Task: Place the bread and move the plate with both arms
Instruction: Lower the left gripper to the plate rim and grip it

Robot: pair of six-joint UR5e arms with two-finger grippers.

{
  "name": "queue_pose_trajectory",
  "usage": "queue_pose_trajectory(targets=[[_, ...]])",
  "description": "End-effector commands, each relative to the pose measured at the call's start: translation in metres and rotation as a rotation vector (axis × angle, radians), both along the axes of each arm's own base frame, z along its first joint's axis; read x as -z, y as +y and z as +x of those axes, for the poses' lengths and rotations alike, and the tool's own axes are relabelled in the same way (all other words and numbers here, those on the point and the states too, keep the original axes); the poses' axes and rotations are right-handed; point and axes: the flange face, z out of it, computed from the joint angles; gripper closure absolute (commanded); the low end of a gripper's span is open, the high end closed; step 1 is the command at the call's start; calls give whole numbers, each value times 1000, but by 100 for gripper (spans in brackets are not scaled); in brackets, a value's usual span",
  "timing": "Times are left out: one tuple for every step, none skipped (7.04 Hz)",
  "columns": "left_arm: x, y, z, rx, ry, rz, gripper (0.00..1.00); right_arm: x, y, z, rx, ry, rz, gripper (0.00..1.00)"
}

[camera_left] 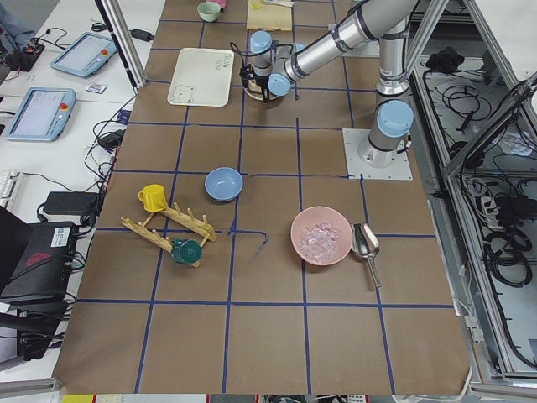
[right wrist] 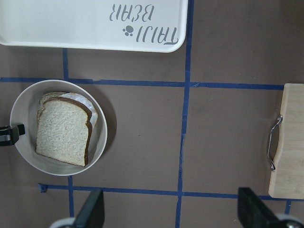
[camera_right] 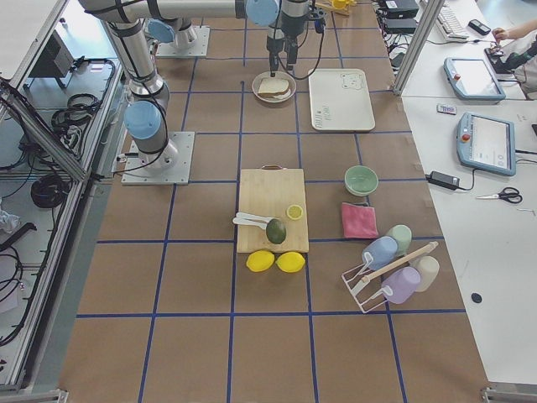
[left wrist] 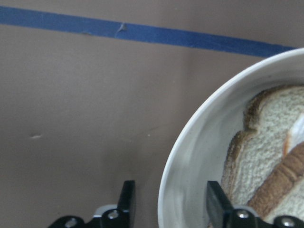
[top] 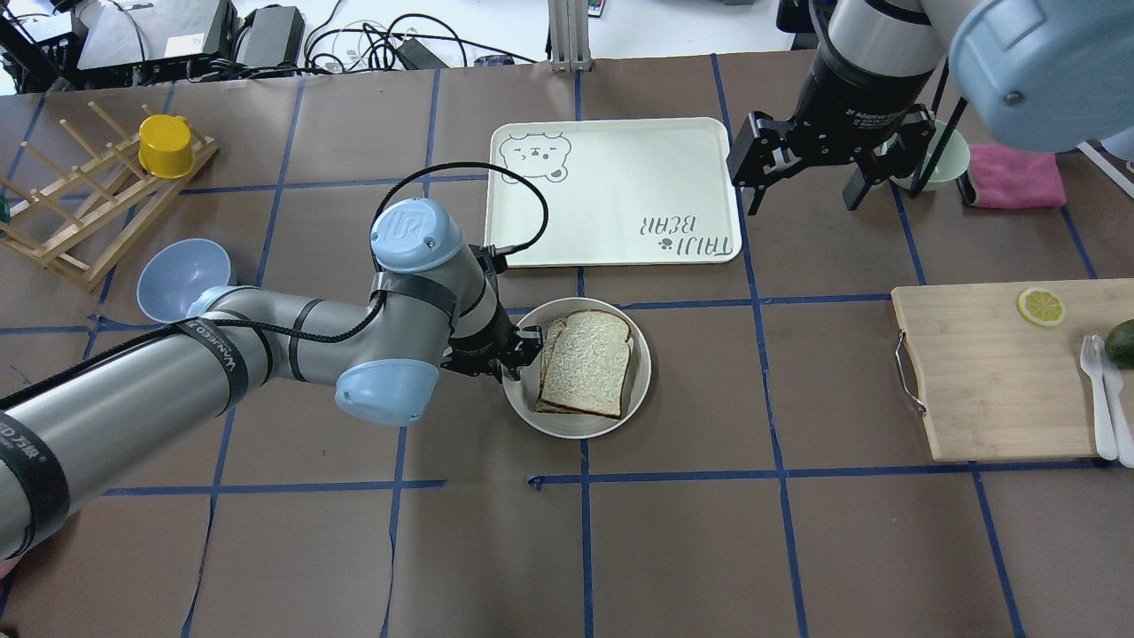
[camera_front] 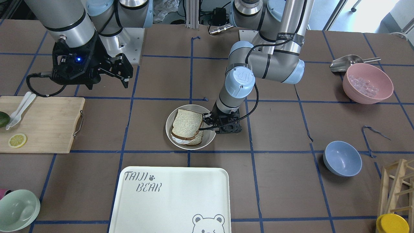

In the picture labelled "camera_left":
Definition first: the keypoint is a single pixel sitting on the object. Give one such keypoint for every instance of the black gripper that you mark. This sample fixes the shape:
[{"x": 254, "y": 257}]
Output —
[{"x": 263, "y": 81}]

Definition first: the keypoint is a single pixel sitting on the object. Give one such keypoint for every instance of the bread slice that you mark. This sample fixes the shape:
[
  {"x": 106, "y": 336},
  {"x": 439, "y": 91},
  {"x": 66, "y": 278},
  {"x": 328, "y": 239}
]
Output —
[{"x": 254, "y": 87}]

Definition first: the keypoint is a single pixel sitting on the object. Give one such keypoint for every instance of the white round plate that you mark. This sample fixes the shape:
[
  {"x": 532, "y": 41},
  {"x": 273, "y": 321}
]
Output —
[{"x": 259, "y": 97}]

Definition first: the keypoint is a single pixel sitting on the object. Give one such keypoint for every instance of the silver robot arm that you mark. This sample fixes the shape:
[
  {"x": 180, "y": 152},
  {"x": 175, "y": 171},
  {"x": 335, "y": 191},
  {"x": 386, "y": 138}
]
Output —
[{"x": 382, "y": 21}]

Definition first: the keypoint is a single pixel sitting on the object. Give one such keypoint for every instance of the cream bear tray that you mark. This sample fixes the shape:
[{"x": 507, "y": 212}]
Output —
[{"x": 202, "y": 77}]

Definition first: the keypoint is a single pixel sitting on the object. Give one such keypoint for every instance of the wooden cutting board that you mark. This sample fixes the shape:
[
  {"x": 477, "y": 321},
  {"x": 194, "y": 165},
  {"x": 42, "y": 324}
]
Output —
[{"x": 269, "y": 17}]

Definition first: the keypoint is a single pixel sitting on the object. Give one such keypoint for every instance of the white plastic knife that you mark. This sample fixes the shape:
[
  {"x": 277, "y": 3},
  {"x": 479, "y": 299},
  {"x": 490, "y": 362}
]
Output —
[{"x": 283, "y": 3}]

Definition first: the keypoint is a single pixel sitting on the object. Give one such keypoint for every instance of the pink cloth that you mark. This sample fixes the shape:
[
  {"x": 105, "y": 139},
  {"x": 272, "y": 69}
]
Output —
[{"x": 222, "y": 4}]

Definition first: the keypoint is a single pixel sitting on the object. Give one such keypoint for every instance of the light green bowl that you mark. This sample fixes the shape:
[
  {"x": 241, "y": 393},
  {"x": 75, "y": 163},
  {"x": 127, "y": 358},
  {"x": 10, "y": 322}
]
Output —
[{"x": 209, "y": 11}]

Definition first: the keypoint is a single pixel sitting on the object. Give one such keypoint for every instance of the blue bowl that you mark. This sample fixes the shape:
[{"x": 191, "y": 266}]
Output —
[{"x": 223, "y": 184}]

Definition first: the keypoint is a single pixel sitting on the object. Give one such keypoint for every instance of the black power adapter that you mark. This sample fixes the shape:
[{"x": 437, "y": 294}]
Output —
[{"x": 141, "y": 34}]

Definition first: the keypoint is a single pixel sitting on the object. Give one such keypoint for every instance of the yellow cup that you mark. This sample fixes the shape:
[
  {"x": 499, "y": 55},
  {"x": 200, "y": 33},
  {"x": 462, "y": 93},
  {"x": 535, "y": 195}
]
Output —
[{"x": 153, "y": 198}]

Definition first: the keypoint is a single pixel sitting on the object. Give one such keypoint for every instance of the upper teach pendant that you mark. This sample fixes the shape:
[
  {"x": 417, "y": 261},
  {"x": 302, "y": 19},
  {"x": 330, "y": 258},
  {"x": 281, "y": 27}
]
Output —
[{"x": 85, "y": 56}]

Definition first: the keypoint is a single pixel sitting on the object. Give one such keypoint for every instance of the teach pendant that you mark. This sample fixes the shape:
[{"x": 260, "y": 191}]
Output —
[
  {"x": 85, "y": 56},
  {"x": 42, "y": 115}
]

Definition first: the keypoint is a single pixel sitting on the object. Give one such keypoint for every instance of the pink bowl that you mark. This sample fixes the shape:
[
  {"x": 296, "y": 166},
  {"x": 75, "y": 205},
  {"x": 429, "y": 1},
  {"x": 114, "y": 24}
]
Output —
[{"x": 321, "y": 235}]

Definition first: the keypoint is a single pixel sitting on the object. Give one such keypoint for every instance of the green cup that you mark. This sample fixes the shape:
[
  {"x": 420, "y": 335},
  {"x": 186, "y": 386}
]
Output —
[{"x": 185, "y": 251}]

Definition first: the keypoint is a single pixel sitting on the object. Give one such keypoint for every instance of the metal scoop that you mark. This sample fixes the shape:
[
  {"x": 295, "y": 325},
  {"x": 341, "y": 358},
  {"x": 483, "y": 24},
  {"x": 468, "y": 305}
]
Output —
[{"x": 365, "y": 247}]

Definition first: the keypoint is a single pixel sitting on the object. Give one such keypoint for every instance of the lower teach pendant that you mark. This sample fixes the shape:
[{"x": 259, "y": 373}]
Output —
[{"x": 42, "y": 115}]

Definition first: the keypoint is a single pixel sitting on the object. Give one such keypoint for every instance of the black computer box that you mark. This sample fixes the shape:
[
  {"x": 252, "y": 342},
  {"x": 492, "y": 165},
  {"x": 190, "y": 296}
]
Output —
[{"x": 35, "y": 260}]

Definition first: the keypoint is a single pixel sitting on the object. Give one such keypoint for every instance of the aluminium frame post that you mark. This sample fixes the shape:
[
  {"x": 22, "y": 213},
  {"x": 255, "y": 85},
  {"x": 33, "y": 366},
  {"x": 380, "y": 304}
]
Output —
[{"x": 113, "y": 18}]

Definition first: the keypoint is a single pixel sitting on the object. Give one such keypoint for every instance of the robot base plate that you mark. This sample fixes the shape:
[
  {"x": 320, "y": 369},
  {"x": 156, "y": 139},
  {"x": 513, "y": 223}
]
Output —
[{"x": 366, "y": 162}]

